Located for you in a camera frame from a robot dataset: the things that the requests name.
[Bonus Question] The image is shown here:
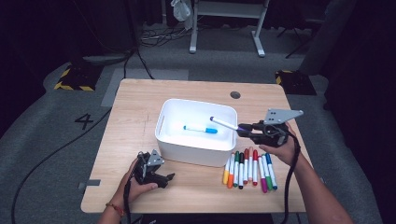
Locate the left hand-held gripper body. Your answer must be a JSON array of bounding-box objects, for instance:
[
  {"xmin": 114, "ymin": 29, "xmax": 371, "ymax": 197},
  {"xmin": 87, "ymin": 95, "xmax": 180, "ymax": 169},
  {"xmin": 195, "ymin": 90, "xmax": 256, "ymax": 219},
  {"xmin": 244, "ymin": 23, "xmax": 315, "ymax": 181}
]
[{"xmin": 134, "ymin": 149, "xmax": 169, "ymax": 189}]

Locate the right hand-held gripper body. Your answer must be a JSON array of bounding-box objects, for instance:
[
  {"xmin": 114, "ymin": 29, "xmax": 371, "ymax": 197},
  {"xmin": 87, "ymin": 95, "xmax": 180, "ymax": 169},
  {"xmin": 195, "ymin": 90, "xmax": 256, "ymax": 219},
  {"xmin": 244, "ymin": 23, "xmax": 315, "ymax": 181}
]
[{"xmin": 253, "ymin": 107, "xmax": 304, "ymax": 148}]

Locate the purple marker pen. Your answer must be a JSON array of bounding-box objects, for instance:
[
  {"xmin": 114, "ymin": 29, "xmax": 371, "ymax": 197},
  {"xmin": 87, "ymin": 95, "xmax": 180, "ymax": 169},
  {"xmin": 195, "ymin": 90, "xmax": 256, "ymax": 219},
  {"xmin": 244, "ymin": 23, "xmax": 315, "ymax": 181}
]
[{"xmin": 209, "ymin": 116, "xmax": 250, "ymax": 132}]

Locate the peach marker pen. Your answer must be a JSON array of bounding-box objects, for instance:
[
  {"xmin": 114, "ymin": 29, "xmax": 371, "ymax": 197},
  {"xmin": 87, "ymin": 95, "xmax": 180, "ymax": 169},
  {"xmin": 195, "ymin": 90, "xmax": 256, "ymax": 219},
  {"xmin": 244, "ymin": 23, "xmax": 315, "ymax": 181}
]
[{"xmin": 247, "ymin": 147, "xmax": 254, "ymax": 182}]

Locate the white plastic storage bin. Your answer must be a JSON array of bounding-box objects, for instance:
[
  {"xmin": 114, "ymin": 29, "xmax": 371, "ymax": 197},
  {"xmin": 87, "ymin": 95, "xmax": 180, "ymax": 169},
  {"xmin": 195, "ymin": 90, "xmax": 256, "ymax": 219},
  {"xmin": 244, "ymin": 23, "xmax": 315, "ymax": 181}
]
[{"xmin": 154, "ymin": 98, "xmax": 238, "ymax": 168}]

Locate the brown marker pen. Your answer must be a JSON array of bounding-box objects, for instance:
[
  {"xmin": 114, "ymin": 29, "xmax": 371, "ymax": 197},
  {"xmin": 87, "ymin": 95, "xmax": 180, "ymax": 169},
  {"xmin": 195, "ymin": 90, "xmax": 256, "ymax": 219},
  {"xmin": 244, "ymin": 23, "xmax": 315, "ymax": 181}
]
[{"xmin": 243, "ymin": 147, "xmax": 250, "ymax": 185}]

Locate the light green marker pen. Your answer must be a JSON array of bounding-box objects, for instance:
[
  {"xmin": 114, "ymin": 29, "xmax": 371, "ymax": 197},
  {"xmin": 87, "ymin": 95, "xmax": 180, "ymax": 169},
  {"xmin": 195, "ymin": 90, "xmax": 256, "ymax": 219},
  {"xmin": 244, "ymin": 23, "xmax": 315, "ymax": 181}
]
[{"xmin": 261, "ymin": 153, "xmax": 274, "ymax": 191}]

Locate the magenta marker pen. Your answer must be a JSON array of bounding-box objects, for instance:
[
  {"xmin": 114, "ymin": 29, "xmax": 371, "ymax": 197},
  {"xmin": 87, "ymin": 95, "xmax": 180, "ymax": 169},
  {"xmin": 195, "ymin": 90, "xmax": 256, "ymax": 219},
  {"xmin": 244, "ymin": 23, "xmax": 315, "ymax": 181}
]
[{"xmin": 257, "ymin": 155, "xmax": 269, "ymax": 194}]

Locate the light blue marker pen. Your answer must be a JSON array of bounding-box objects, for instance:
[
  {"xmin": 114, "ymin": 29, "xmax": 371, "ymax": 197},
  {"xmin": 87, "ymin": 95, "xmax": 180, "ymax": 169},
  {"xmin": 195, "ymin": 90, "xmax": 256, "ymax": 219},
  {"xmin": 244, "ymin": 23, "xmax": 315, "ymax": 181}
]
[{"xmin": 182, "ymin": 124, "xmax": 219, "ymax": 134}]

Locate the person's right hand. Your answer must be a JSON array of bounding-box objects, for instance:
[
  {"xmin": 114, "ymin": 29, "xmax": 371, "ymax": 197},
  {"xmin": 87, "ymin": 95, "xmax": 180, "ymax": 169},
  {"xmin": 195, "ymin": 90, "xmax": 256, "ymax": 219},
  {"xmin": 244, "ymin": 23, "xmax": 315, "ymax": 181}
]
[{"xmin": 259, "ymin": 122, "xmax": 302, "ymax": 166}]

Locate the person's left hand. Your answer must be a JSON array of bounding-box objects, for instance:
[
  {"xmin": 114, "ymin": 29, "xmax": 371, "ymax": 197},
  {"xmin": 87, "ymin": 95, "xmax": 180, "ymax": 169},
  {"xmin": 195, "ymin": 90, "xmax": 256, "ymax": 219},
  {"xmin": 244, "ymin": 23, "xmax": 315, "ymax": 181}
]
[{"xmin": 113, "ymin": 158, "xmax": 159, "ymax": 213}]

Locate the orange marker pen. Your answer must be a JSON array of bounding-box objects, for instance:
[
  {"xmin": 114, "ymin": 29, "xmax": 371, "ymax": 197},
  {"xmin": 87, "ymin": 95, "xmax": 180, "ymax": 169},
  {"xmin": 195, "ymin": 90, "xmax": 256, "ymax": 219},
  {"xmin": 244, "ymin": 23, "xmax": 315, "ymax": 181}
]
[{"xmin": 227, "ymin": 152, "xmax": 236, "ymax": 189}]

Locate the yellow marker pen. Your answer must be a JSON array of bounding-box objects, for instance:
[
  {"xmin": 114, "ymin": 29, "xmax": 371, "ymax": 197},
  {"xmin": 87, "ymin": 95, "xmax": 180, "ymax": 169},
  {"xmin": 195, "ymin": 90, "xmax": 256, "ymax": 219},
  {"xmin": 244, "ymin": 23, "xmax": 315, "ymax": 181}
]
[{"xmin": 222, "ymin": 157, "xmax": 232, "ymax": 185}]

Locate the person's dark clothing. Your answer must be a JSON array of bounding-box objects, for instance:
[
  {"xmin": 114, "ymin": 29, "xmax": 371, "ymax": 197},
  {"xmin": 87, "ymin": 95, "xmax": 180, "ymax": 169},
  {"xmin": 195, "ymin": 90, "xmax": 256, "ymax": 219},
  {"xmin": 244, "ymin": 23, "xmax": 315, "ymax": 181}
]
[{"xmin": 141, "ymin": 213, "xmax": 275, "ymax": 224}]

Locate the grey tape strip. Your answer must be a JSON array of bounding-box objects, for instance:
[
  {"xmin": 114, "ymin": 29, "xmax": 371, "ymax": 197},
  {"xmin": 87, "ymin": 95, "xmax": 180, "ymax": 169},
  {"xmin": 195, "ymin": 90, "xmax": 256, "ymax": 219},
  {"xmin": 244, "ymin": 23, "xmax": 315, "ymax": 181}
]
[{"xmin": 78, "ymin": 178, "xmax": 102, "ymax": 190}]

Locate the black yellow striped floor plate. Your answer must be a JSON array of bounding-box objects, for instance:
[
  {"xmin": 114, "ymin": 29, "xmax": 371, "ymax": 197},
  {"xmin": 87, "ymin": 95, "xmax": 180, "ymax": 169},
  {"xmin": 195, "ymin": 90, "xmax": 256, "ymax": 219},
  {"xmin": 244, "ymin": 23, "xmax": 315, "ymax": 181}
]
[
  {"xmin": 53, "ymin": 62, "xmax": 106, "ymax": 92},
  {"xmin": 275, "ymin": 69, "xmax": 318, "ymax": 96}
]

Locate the black tripod stand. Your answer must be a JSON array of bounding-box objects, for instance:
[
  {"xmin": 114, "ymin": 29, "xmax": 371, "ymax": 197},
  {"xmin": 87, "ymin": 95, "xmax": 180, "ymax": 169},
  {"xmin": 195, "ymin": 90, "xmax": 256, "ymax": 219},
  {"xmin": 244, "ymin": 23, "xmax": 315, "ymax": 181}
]
[{"xmin": 276, "ymin": 18, "xmax": 316, "ymax": 60}]

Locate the grey curtain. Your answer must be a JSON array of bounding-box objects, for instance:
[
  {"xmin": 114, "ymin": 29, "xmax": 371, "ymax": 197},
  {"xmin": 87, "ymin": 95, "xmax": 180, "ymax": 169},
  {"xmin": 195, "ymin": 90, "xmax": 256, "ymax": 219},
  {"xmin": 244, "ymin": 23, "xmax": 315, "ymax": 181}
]
[{"xmin": 298, "ymin": 0, "xmax": 358, "ymax": 76}]

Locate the white plastic bag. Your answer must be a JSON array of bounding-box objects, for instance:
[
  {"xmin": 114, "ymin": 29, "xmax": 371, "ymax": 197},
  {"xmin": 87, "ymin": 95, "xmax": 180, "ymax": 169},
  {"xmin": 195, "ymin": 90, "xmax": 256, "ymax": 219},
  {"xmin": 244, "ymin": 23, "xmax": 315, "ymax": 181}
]
[{"xmin": 170, "ymin": 0, "xmax": 194, "ymax": 31}]

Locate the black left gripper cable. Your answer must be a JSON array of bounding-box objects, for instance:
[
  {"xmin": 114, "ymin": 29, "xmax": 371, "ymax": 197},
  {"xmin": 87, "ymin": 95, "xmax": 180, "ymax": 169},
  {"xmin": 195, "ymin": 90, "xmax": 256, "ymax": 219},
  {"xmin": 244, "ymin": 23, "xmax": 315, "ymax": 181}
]
[{"xmin": 122, "ymin": 178, "xmax": 134, "ymax": 224}]

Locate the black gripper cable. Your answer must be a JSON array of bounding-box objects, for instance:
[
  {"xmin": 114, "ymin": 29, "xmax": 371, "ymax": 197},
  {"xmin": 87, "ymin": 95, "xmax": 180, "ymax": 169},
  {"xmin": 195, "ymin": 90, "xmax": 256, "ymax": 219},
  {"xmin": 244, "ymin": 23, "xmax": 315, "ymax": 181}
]
[
  {"xmin": 122, "ymin": 178, "xmax": 134, "ymax": 224},
  {"xmin": 279, "ymin": 130, "xmax": 302, "ymax": 224}
]

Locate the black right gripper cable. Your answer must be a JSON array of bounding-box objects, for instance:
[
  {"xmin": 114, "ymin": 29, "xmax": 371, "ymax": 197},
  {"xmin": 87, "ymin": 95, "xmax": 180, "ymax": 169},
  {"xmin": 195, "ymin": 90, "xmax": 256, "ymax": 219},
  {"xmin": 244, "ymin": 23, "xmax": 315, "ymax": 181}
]
[{"xmin": 279, "ymin": 130, "xmax": 302, "ymax": 224}]

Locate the red string bracelet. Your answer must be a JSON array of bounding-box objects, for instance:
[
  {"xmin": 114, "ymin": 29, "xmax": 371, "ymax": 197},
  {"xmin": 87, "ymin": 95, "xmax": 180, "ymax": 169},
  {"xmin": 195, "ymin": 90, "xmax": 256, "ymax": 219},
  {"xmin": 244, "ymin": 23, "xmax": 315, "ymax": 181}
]
[{"xmin": 105, "ymin": 202, "xmax": 125, "ymax": 217}]

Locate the long black floor cable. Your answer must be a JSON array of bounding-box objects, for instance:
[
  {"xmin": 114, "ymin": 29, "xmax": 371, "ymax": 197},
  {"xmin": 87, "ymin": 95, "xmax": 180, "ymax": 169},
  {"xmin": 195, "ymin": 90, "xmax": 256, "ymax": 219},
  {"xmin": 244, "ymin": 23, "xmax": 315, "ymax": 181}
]
[{"xmin": 10, "ymin": 106, "xmax": 113, "ymax": 224}]

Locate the black cable to stand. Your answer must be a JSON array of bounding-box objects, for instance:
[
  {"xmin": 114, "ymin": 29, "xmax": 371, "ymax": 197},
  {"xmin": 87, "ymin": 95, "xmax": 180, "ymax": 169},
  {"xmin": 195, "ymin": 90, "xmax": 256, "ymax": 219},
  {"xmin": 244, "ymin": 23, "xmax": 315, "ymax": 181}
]
[{"xmin": 122, "ymin": 46, "xmax": 155, "ymax": 80}]

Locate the white metal desk frame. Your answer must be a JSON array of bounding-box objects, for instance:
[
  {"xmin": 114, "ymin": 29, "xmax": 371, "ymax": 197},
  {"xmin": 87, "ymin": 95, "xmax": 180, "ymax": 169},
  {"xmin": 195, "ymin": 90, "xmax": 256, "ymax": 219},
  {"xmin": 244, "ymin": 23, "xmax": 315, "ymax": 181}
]
[{"xmin": 189, "ymin": 0, "xmax": 271, "ymax": 58}]

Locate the bundle of floor cables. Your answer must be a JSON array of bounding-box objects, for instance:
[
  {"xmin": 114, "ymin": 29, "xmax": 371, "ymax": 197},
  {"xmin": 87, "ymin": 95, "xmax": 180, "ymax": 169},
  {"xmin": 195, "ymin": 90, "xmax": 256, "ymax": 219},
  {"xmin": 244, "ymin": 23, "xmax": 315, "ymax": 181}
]
[{"xmin": 139, "ymin": 26, "xmax": 192, "ymax": 48}]

